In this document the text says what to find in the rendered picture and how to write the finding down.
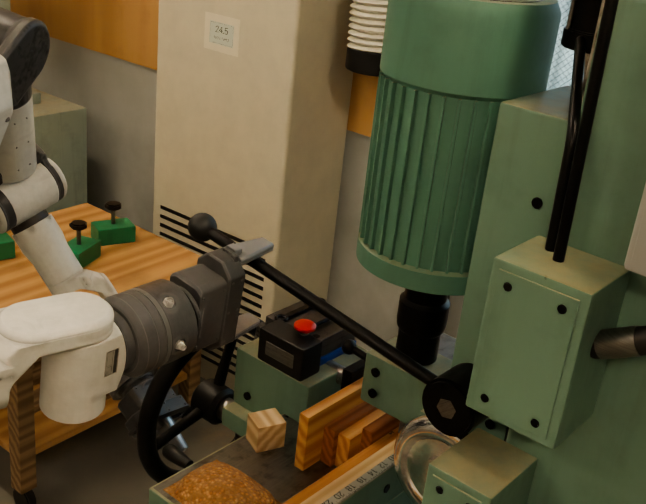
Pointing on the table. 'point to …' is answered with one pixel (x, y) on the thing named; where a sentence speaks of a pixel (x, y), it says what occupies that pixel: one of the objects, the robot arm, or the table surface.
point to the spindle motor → (443, 129)
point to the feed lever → (460, 378)
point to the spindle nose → (421, 324)
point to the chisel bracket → (396, 385)
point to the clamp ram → (348, 372)
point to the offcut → (266, 430)
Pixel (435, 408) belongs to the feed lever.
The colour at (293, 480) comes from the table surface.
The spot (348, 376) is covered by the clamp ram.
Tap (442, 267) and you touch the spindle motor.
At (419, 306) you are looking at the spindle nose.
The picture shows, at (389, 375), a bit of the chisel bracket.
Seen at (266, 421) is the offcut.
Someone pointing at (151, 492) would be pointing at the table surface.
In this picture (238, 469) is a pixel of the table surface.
